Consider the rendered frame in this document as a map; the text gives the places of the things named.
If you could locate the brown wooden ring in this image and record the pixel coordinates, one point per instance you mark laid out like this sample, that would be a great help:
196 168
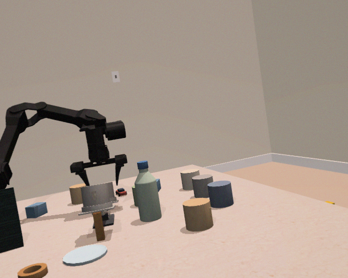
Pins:
33 271

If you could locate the red toy car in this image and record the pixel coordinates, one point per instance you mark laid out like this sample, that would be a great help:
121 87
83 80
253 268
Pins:
121 191

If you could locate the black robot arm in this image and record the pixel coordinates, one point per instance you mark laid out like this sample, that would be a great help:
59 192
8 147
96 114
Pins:
93 123

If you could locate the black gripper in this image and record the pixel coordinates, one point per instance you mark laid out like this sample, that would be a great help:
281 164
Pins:
97 153

